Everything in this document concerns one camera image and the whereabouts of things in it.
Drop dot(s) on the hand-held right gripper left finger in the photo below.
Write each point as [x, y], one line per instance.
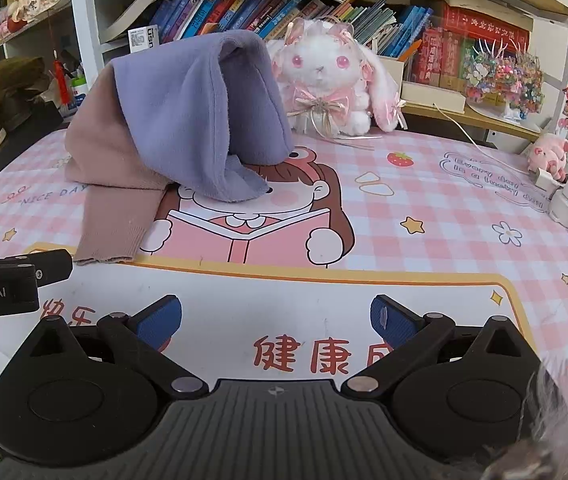
[161, 317]

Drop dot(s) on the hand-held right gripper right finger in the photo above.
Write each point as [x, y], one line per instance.
[394, 321]

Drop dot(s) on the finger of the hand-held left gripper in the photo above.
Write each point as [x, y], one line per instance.
[49, 265]

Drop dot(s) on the purple and pink sweater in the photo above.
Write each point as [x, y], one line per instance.
[189, 110]

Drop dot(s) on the black bag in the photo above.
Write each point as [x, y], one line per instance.
[19, 140]

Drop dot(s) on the white labelled tub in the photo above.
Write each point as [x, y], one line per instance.
[80, 92]

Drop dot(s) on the red hanging tassel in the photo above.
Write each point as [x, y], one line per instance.
[62, 82]

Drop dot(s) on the grey fur sleeve cuff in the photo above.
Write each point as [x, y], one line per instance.
[554, 435]

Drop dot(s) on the white charger plug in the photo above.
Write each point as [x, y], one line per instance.
[545, 179]

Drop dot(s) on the small pink pig plush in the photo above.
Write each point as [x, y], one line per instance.
[549, 155]

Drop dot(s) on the white product box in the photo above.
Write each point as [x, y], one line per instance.
[143, 37]

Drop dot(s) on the white and pink bunny plush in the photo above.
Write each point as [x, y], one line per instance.
[321, 67]

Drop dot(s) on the colourful bead flower decoration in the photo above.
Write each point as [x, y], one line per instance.
[501, 77]

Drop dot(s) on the row of red books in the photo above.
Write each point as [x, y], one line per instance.
[449, 50]

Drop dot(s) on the row of colourful books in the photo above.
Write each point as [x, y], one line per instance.
[264, 10]

